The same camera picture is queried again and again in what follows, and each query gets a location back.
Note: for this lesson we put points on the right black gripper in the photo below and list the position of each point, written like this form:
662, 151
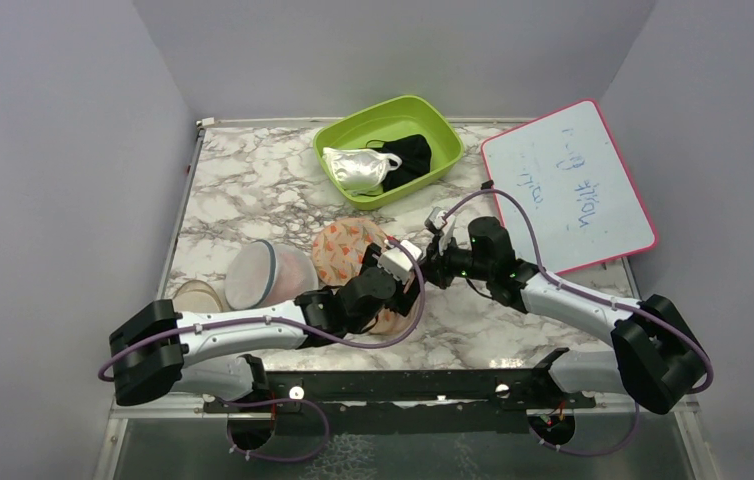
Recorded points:
433, 265

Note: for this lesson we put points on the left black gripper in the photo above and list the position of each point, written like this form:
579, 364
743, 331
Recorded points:
403, 294

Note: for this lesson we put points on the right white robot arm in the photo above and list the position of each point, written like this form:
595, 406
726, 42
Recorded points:
653, 356

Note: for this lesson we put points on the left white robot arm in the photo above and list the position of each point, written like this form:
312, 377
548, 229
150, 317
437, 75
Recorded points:
151, 350

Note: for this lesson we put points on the white mesh laundry bag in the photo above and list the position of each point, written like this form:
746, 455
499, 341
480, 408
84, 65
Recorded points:
264, 274

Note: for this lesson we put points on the white satin bra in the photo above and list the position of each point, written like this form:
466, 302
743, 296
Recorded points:
359, 170

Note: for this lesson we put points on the black bra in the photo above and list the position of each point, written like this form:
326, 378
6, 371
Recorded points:
415, 154

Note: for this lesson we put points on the beige bra cup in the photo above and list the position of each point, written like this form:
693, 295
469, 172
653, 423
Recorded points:
197, 296

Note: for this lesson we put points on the pink framed whiteboard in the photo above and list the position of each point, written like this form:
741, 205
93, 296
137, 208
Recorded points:
566, 195

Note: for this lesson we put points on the green plastic basin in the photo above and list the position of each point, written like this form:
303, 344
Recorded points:
408, 127

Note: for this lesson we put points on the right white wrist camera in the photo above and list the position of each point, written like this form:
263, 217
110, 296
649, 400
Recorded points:
441, 225

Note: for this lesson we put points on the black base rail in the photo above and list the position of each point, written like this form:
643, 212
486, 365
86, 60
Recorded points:
401, 402

